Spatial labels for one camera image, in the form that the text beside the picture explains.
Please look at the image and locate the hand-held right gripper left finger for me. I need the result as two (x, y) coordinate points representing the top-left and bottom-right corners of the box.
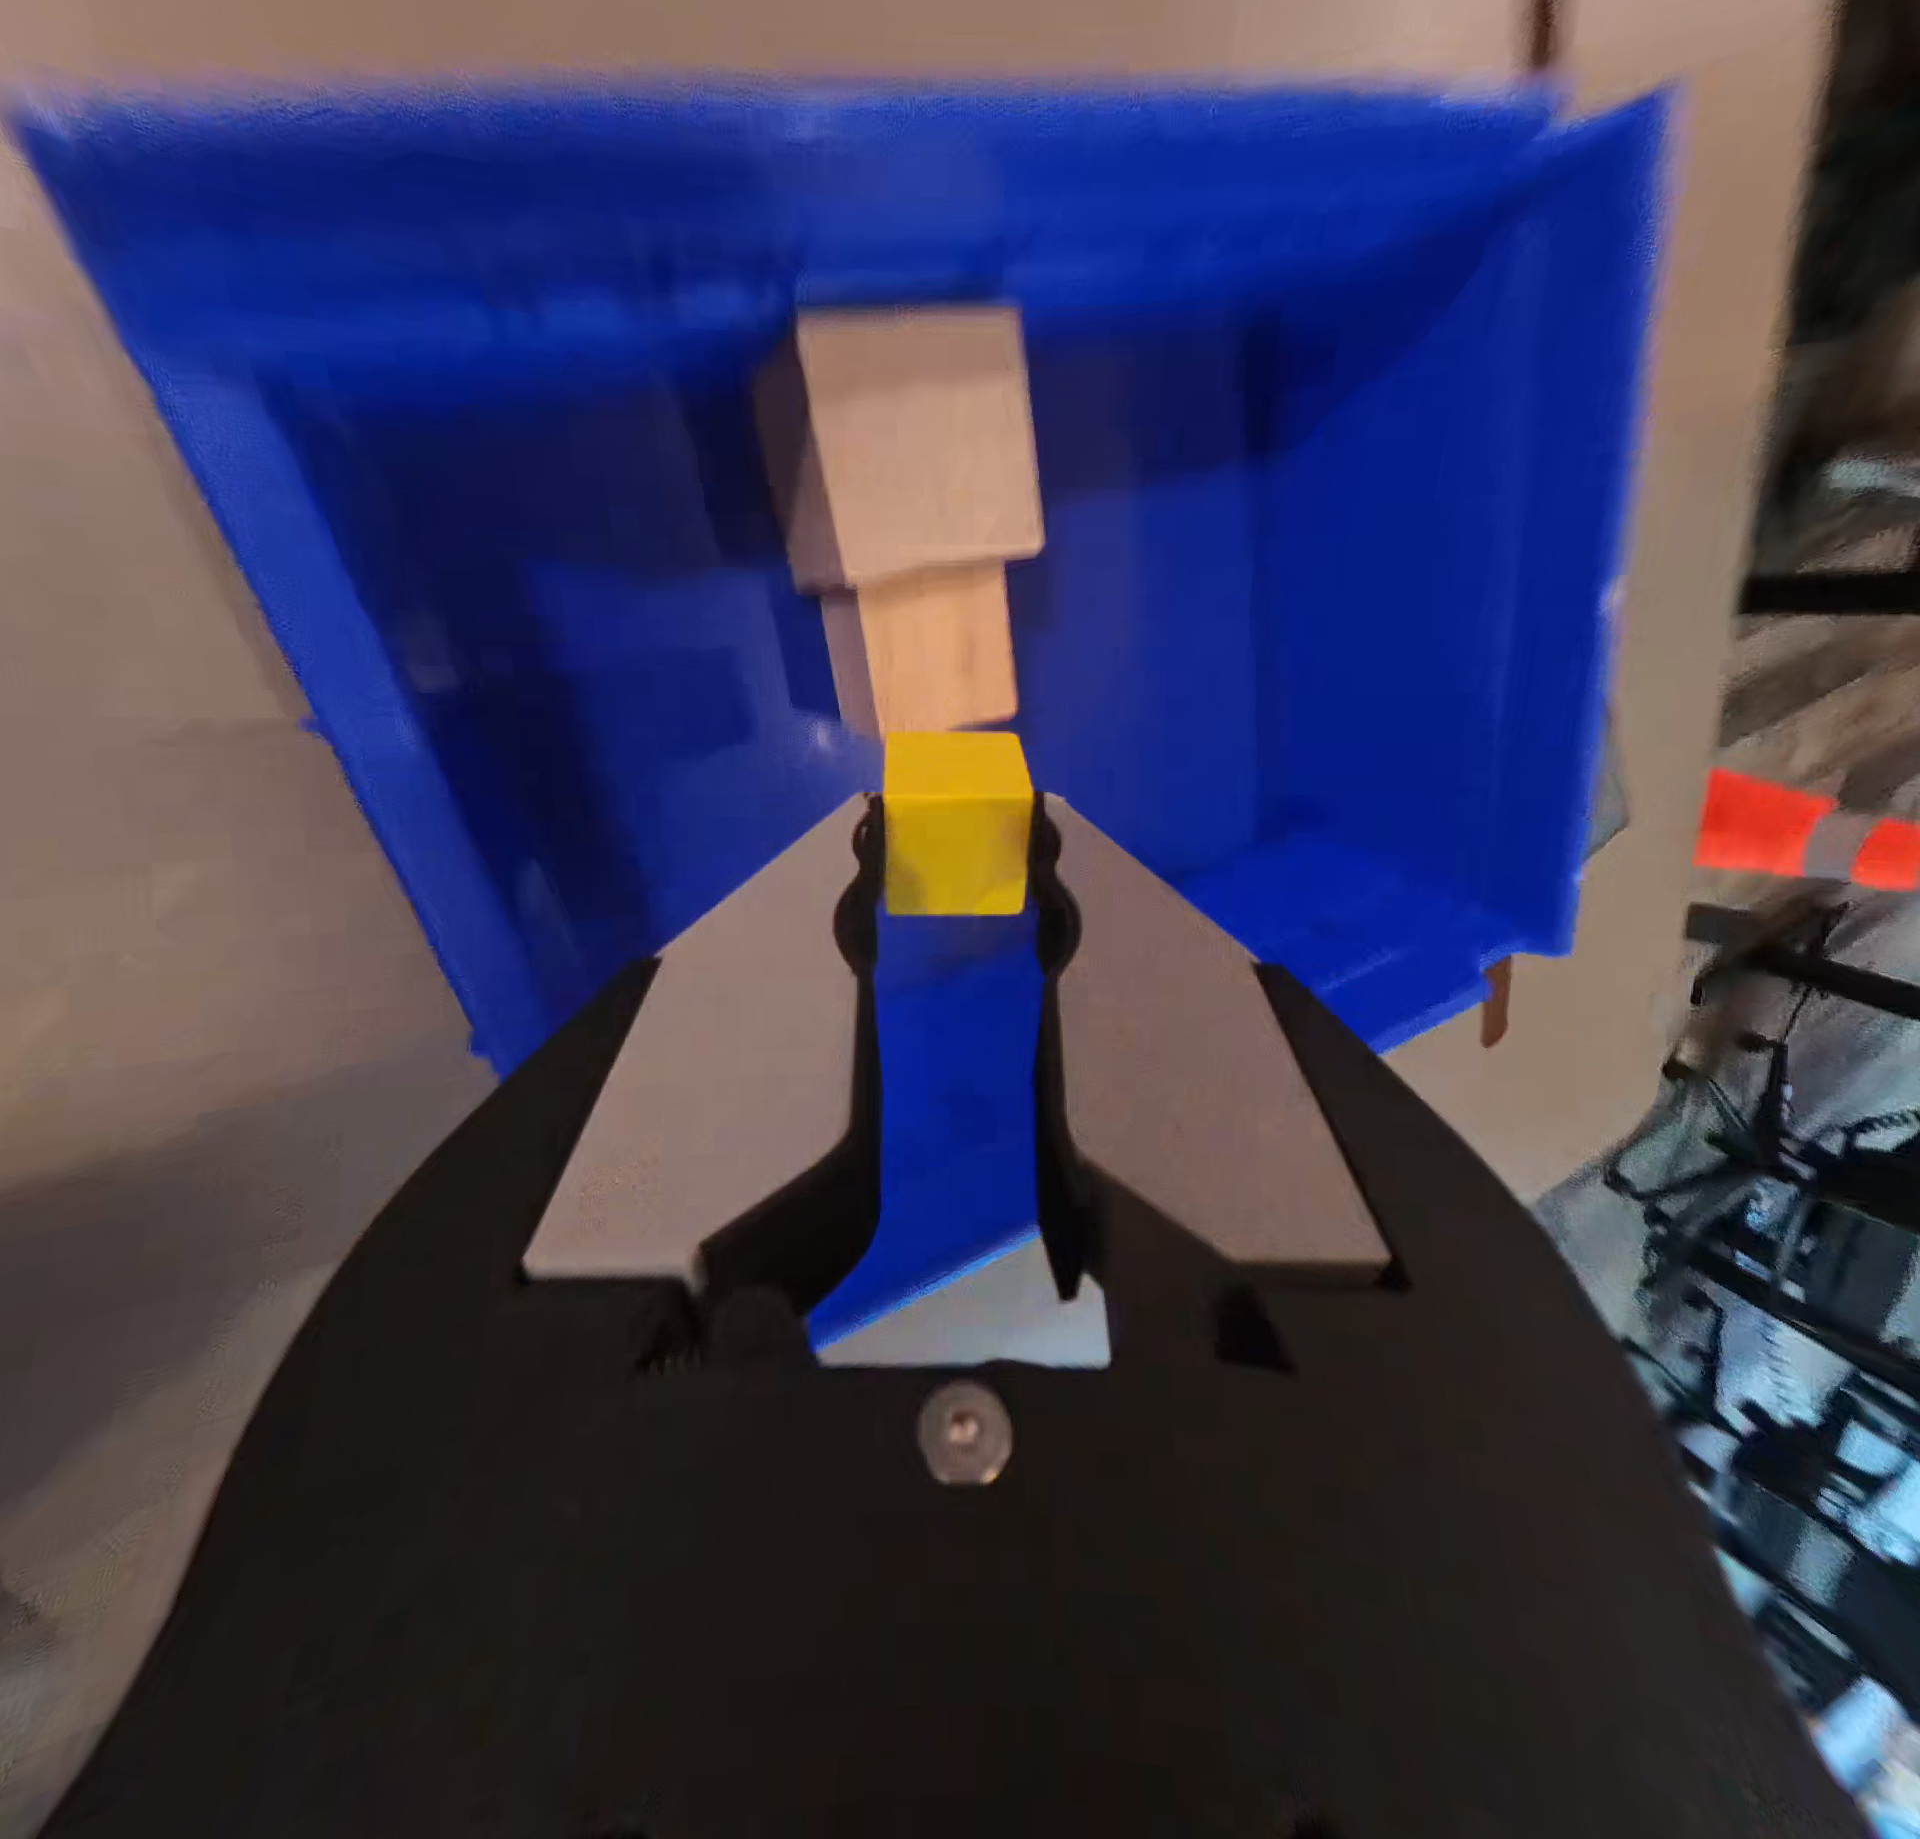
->
(523, 793), (888, 1318)

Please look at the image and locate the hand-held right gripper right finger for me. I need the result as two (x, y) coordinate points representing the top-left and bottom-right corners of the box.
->
(1033, 793), (1395, 1300)

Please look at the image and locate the small yellow cube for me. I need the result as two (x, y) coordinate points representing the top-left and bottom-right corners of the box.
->
(884, 733), (1035, 917)

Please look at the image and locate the medium wooden cube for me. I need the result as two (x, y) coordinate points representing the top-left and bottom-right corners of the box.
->
(817, 555), (1022, 738)

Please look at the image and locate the large wooden cube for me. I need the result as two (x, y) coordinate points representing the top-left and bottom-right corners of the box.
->
(754, 306), (1046, 592)

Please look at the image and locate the blue plastic bin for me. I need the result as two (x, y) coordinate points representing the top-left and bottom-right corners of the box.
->
(6, 74), (1676, 1348)

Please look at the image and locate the grey desk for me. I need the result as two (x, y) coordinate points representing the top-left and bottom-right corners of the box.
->
(0, 0), (1854, 1795)

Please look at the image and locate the orange traffic cone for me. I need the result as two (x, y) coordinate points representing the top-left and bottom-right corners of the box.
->
(1696, 765), (1920, 894)

